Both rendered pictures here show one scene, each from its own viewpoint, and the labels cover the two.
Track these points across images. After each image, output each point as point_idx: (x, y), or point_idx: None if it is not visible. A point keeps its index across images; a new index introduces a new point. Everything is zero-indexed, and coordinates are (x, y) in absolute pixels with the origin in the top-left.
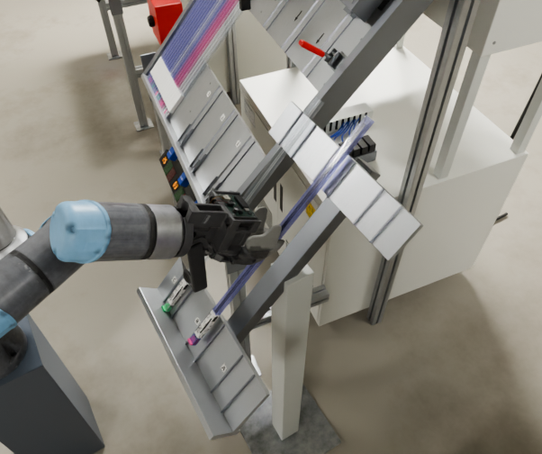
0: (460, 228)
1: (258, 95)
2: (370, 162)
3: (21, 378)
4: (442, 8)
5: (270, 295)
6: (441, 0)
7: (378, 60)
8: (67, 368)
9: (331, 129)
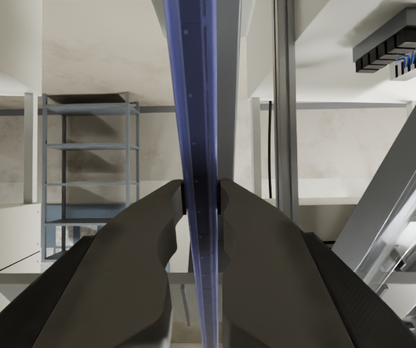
0: (256, 8)
1: None
2: (356, 44)
3: None
4: (334, 219)
5: None
6: (337, 224)
7: (334, 249)
8: None
9: None
